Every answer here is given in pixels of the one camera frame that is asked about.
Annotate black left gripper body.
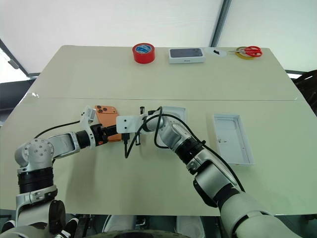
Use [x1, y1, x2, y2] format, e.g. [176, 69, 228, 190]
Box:
[91, 123, 109, 147]

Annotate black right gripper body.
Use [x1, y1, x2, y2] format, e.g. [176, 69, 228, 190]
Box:
[135, 106, 147, 147]

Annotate orange smartphone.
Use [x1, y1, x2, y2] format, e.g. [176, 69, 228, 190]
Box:
[95, 105, 124, 144]

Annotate white phone box lid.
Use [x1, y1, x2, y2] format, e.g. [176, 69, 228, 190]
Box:
[161, 106, 187, 122]

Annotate white phone box base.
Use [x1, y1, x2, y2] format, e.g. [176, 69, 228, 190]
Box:
[213, 113, 257, 167]

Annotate sealed white phone box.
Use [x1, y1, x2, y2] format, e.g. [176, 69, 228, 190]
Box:
[168, 47, 207, 65]

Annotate red tape roll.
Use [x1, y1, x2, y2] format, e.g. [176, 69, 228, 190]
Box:
[131, 42, 157, 65]

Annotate black and white shoe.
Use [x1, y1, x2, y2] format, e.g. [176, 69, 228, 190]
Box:
[0, 219, 16, 235]
[60, 218, 80, 238]

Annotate white rounded shell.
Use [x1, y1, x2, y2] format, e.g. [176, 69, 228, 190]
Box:
[174, 215, 207, 238]

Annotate yellow tape roll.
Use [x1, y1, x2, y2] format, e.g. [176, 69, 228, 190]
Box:
[235, 46, 256, 60]

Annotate black chair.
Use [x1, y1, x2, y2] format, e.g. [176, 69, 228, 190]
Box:
[293, 70, 317, 113]

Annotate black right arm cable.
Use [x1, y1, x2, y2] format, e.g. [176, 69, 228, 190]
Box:
[122, 106, 246, 193]

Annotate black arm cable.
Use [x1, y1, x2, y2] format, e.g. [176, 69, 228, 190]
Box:
[122, 106, 246, 193]
[34, 119, 84, 139]

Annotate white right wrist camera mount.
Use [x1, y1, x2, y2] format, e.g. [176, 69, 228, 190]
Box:
[115, 114, 146, 135]

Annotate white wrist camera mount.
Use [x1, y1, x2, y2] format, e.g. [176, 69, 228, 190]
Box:
[115, 114, 146, 135]
[79, 105, 99, 150]

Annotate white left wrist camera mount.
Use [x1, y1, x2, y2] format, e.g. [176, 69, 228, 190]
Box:
[79, 105, 99, 150]

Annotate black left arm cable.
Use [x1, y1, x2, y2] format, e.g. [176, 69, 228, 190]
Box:
[34, 119, 84, 139]

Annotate dark window frame bar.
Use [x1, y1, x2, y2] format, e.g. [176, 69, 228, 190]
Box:
[0, 37, 40, 80]
[210, 0, 233, 48]

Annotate red handled scissors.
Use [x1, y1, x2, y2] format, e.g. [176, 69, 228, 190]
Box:
[228, 45, 264, 58]

